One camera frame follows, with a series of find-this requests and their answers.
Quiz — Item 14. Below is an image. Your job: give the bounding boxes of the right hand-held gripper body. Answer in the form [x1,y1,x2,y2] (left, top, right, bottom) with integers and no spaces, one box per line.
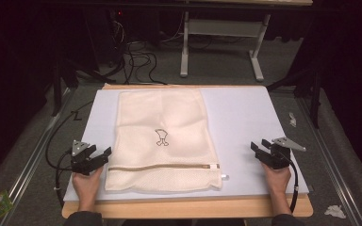
[265,136,307,170]

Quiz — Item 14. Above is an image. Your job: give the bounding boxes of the small white plastic scrap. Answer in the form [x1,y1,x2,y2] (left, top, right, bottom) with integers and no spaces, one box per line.
[288,111,298,128]

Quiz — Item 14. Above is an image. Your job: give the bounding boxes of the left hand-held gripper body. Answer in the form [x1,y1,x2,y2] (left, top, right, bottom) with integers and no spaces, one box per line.
[70,139,104,176]

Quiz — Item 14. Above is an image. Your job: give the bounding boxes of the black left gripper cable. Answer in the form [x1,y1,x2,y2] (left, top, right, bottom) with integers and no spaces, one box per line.
[44,100,94,209]

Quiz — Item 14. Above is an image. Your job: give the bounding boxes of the person's right hand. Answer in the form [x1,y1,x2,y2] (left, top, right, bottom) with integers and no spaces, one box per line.
[261,162,292,196]

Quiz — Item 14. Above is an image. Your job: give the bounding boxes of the cream mesh laundry bag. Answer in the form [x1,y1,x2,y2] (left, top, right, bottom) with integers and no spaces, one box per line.
[104,89,230,193]

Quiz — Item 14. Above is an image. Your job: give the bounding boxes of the person's left hand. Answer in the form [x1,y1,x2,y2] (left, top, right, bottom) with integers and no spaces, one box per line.
[72,166,105,205]

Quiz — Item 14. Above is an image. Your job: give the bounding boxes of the crumpled white paper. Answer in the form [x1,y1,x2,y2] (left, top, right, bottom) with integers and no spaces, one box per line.
[323,204,348,220]

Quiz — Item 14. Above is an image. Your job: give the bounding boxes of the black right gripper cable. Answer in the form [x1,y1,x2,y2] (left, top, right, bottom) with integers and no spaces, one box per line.
[282,155,300,215]

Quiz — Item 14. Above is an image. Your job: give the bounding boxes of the black stand legs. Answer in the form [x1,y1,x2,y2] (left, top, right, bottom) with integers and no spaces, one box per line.
[50,31,116,118]
[266,56,324,130]

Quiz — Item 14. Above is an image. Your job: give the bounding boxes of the metal floor rail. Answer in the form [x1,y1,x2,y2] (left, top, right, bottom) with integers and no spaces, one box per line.
[296,96,361,226]
[8,88,77,202]

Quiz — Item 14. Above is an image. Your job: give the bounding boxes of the white metal desk frame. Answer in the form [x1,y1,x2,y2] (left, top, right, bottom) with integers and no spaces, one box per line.
[179,0,314,83]

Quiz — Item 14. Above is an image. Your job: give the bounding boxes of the bundle of black floor cables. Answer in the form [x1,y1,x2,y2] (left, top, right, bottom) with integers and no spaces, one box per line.
[107,18,168,87]

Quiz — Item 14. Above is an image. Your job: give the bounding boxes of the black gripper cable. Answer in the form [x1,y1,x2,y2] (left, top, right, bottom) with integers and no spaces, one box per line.
[44,100,94,209]
[282,155,300,215]

